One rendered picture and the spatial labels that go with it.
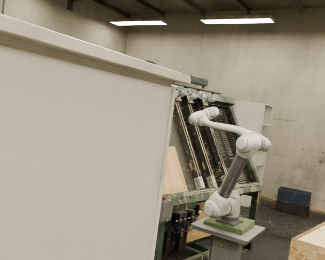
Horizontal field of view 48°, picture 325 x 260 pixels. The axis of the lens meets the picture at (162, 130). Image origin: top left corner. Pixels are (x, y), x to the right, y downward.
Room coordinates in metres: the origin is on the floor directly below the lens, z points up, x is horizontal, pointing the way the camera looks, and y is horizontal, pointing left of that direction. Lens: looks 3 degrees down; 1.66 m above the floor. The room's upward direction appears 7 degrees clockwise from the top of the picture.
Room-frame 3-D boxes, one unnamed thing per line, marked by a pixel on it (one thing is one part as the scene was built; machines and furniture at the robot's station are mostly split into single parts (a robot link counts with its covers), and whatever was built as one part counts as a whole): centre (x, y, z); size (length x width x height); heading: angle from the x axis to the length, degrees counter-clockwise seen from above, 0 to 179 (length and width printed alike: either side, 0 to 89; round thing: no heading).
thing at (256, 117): (7.43, -1.80, 1.03); 0.61 x 0.58 x 2.05; 149
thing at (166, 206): (2.98, -0.09, 0.84); 0.12 x 0.12 x 0.18; 49
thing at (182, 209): (3.36, -0.32, 0.69); 0.50 x 0.14 x 0.24; 139
